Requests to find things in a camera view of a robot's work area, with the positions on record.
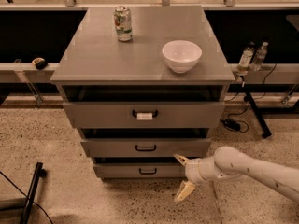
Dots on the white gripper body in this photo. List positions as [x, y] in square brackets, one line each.
[192, 171]

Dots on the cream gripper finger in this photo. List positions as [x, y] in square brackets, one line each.
[184, 161]
[186, 188]

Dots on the grey bottom drawer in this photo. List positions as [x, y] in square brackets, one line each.
[139, 170]

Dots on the grey drawer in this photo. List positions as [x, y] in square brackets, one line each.
[139, 170]
[144, 114]
[145, 147]

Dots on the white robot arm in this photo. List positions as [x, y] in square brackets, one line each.
[229, 163]

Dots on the grey top drawer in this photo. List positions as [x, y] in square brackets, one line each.
[144, 114]

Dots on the grey drawer cabinet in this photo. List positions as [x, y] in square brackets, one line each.
[97, 67]

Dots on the grey middle drawer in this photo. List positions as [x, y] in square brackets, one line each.
[145, 147]

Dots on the black power adapter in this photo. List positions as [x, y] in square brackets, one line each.
[231, 125]

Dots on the black stand leg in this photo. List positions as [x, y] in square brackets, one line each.
[248, 97]

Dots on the white bowl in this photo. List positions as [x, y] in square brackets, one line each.
[181, 56]

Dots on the clear plastic bottle left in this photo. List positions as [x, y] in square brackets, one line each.
[245, 59]

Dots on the clear plastic bottle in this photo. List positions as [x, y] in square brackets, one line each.
[245, 59]
[259, 57]

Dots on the clear plastic bottle right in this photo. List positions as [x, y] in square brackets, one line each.
[259, 57]

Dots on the green soda can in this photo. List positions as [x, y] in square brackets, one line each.
[123, 23]

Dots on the small black yellow device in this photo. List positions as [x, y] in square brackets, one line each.
[39, 63]

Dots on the black metal frame leg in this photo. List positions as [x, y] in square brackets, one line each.
[25, 203]

